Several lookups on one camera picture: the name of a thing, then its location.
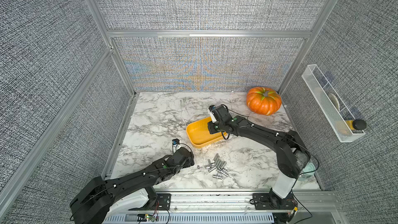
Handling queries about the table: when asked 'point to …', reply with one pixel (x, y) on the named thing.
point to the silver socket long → (216, 157)
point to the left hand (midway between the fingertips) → (192, 156)
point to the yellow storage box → (198, 134)
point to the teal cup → (309, 167)
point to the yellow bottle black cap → (356, 124)
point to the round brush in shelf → (335, 100)
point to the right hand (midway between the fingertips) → (207, 121)
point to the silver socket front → (217, 177)
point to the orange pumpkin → (263, 100)
